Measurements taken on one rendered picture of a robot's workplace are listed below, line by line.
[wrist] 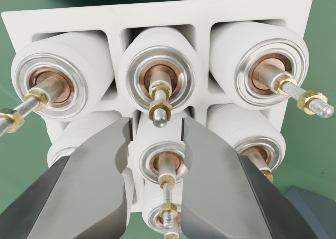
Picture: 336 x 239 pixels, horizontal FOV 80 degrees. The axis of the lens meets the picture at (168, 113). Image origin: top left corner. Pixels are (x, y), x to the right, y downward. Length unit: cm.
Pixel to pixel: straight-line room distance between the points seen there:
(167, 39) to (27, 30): 19
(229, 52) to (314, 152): 56
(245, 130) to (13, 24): 32
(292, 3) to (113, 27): 23
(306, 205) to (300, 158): 14
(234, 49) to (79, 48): 17
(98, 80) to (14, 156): 53
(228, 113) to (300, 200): 52
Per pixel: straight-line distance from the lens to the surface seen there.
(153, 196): 35
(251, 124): 29
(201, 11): 29
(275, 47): 24
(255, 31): 24
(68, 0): 50
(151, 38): 22
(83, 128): 31
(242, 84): 24
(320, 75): 61
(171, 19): 28
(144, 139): 27
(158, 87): 19
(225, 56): 25
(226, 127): 30
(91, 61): 25
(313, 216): 75
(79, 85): 24
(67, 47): 24
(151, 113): 15
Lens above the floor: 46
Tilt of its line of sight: 62 degrees down
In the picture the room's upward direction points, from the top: 177 degrees clockwise
